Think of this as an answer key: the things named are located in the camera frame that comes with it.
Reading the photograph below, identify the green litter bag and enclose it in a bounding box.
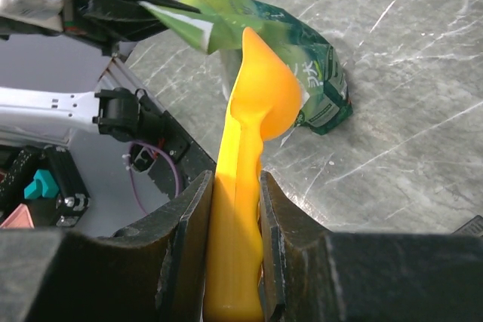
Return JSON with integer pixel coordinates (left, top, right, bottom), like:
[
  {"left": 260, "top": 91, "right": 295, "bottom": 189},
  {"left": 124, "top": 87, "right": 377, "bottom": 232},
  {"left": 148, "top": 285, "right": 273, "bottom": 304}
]
[{"left": 139, "top": 0, "right": 352, "bottom": 135}]

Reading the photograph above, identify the teal block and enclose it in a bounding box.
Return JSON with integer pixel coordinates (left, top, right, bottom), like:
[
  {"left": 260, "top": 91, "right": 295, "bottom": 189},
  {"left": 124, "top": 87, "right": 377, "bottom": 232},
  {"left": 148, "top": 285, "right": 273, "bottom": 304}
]
[{"left": 23, "top": 169, "right": 59, "bottom": 200}]

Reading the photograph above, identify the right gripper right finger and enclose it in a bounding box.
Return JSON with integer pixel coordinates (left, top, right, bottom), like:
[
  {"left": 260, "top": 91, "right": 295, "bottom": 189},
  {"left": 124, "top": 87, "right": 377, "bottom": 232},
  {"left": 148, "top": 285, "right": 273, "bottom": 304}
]
[{"left": 260, "top": 172, "right": 482, "bottom": 321}]

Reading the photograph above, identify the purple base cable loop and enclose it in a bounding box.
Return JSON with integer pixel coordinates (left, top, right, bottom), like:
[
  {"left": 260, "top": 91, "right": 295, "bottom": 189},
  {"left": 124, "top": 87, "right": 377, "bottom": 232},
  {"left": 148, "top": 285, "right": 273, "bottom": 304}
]
[{"left": 126, "top": 140, "right": 185, "bottom": 216}]

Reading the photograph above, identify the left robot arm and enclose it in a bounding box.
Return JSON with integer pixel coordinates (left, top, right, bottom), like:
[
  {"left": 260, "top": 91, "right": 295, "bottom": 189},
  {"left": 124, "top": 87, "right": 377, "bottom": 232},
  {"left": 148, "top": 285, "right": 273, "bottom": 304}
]
[{"left": 1, "top": 0, "right": 185, "bottom": 143}]

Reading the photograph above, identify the black base bar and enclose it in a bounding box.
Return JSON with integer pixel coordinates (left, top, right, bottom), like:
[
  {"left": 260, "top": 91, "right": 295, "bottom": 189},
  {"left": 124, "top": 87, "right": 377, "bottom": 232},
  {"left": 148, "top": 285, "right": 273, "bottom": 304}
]
[{"left": 94, "top": 54, "right": 218, "bottom": 202}]

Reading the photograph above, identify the yellow plastic scoop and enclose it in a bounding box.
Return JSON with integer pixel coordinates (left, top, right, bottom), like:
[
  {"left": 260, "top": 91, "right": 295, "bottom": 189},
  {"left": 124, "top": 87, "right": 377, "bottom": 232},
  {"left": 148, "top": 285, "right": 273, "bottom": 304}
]
[{"left": 203, "top": 28, "right": 302, "bottom": 321}]

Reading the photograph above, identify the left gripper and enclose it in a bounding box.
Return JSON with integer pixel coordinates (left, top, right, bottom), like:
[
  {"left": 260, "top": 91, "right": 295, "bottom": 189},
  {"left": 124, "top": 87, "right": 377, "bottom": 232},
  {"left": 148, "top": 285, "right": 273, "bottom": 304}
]
[{"left": 1, "top": 0, "right": 200, "bottom": 54}]

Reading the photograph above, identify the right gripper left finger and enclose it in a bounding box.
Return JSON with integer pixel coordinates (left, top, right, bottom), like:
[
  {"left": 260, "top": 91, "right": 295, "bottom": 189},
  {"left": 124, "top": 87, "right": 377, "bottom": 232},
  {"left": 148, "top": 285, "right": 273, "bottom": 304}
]
[{"left": 1, "top": 170, "right": 214, "bottom": 321}]

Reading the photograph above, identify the pink block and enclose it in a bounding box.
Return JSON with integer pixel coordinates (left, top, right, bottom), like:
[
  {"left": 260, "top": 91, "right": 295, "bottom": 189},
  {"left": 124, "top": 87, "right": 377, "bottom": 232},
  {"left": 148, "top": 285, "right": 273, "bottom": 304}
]
[{"left": 1, "top": 204, "right": 35, "bottom": 228}]

